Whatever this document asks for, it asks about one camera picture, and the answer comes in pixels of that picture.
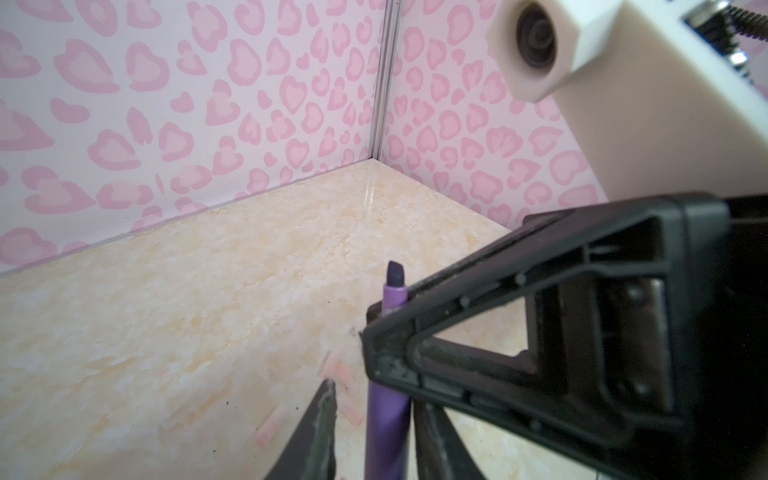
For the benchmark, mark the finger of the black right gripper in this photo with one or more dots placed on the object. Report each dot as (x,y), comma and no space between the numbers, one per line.
(511,335)

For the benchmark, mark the aluminium corner post right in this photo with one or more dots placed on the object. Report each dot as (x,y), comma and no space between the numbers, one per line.
(385,76)

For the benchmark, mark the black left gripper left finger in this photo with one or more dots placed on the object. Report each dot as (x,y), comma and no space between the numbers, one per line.
(310,451)

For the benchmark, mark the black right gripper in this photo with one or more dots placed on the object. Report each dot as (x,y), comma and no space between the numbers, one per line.
(684,335)

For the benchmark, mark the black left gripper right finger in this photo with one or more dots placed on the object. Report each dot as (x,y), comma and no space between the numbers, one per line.
(440,452)

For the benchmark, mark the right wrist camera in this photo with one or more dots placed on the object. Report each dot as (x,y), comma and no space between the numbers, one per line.
(656,93)

